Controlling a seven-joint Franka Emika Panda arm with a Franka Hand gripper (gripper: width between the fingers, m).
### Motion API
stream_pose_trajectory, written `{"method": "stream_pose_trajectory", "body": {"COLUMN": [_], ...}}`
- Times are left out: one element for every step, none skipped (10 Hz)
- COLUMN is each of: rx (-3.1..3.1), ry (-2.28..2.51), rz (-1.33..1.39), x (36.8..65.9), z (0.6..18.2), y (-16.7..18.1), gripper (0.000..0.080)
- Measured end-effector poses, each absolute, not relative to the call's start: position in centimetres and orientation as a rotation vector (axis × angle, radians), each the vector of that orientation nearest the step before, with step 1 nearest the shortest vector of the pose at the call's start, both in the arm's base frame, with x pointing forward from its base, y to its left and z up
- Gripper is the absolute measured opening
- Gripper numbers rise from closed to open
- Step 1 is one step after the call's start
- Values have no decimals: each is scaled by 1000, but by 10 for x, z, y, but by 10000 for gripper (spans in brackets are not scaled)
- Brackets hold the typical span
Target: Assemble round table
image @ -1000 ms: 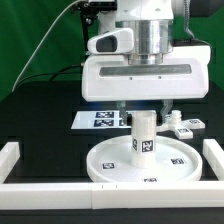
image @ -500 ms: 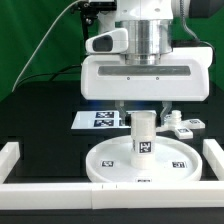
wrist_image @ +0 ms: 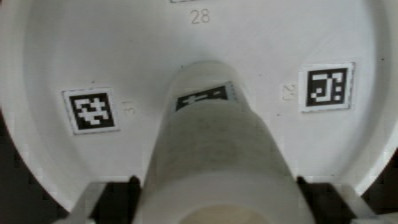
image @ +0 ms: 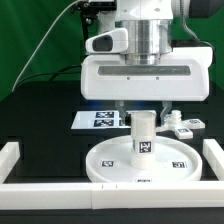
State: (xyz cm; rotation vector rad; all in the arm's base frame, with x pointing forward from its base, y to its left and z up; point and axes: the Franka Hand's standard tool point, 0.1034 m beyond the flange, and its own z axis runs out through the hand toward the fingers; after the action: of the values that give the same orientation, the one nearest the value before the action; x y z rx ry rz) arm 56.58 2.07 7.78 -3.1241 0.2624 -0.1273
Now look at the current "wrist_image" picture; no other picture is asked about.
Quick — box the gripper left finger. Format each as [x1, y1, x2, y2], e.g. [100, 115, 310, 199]
[52, 174, 145, 224]

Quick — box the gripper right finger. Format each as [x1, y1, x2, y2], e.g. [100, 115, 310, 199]
[294, 175, 393, 224]

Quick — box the white table leg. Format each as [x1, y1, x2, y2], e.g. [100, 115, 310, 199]
[132, 62, 315, 224]

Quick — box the white round table top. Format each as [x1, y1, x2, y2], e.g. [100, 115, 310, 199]
[0, 0, 398, 205]

